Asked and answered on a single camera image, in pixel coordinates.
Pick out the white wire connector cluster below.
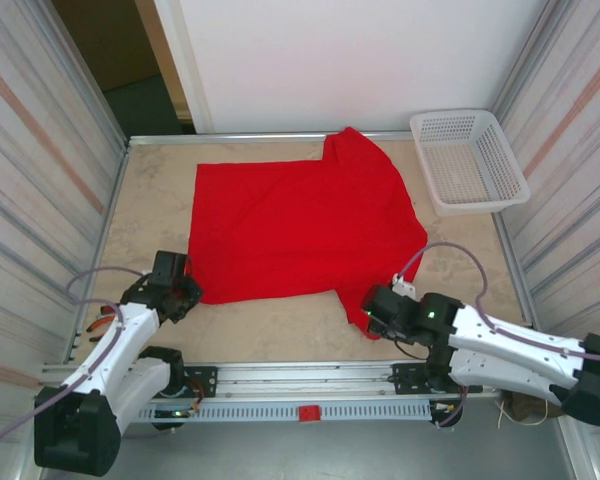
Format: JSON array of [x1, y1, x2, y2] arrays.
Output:
[[429, 399, 465, 429]]

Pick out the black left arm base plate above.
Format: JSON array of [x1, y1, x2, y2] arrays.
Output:
[[182, 365, 219, 400]]

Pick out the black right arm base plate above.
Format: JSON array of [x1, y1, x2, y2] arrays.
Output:
[[390, 360, 483, 396]]

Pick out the red t-shirt with bear print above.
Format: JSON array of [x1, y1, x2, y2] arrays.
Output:
[[187, 126, 430, 343]]

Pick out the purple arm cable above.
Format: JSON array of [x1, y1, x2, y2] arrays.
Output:
[[397, 242, 600, 430], [0, 266, 154, 479]]

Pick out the brown cloth pouch with string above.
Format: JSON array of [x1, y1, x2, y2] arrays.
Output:
[[497, 392, 567, 427]]

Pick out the black controller board green light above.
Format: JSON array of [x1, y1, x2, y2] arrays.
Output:
[[152, 407, 187, 432]]

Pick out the white slotted cable duct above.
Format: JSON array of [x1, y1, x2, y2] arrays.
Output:
[[122, 402, 434, 424]]

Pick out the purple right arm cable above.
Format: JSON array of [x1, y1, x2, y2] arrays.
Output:
[[397, 242, 600, 430]]

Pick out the white perforated plastic basket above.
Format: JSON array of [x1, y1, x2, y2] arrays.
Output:
[[409, 108, 531, 218]]

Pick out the white door frame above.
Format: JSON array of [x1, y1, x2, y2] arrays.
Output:
[[152, 0, 215, 135]]

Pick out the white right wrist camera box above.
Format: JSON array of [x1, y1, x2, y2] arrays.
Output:
[[390, 273, 417, 297]]

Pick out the orange-handled pliers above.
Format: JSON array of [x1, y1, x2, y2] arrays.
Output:
[[86, 317, 116, 344]]

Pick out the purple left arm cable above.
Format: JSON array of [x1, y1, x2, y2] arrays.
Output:
[[0, 266, 154, 479]]

